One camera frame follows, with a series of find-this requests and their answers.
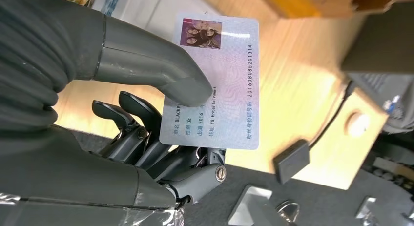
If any black square card reader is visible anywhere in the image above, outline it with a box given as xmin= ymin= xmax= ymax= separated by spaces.
xmin=272 ymin=139 xmax=311 ymax=185

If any grey kiosk stand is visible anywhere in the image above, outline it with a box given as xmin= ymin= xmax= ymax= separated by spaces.
xmin=227 ymin=185 xmax=273 ymax=226

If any grey laptop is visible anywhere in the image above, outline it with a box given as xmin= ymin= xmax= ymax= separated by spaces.
xmin=341 ymin=0 xmax=414 ymax=135

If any chrome stanchion post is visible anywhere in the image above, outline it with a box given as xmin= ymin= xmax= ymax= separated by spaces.
xmin=275 ymin=200 xmax=300 ymax=225

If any black card reader cable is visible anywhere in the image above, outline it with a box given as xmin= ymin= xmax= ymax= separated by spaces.
xmin=308 ymin=82 xmax=354 ymax=151

